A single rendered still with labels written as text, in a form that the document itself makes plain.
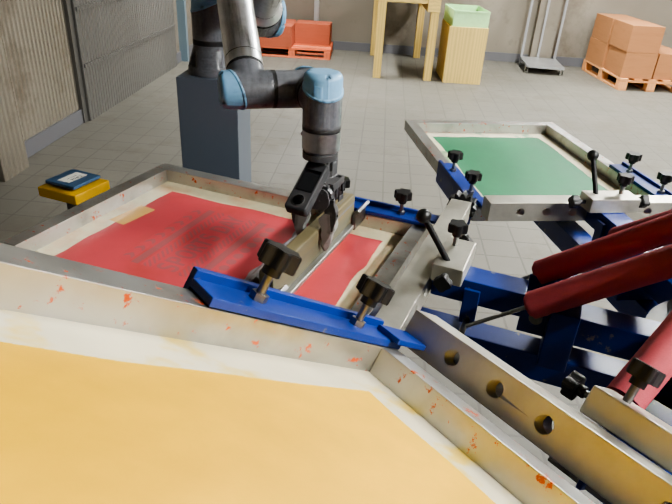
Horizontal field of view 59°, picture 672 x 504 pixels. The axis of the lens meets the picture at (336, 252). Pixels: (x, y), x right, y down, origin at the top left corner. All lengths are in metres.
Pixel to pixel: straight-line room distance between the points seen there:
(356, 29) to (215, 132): 7.49
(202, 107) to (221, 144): 0.12
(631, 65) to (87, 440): 8.27
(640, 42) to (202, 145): 7.07
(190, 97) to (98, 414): 1.52
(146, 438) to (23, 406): 0.07
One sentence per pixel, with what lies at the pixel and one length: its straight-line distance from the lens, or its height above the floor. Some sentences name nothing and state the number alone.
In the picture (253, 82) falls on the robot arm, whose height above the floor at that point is 1.34.
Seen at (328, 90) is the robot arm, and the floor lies 1.35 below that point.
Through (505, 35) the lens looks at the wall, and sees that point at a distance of 9.41.
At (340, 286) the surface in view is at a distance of 1.23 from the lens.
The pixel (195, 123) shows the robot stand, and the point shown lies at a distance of 1.87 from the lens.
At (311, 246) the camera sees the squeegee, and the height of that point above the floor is 1.04.
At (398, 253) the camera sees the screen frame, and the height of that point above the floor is 0.99.
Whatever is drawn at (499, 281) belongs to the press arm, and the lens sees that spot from 1.15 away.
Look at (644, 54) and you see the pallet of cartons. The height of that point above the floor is 0.44.
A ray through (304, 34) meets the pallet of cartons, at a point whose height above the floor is 0.26.
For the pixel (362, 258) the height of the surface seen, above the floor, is 0.96.
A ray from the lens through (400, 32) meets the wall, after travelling 9.26.
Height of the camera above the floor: 1.61
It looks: 29 degrees down
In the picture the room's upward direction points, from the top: 3 degrees clockwise
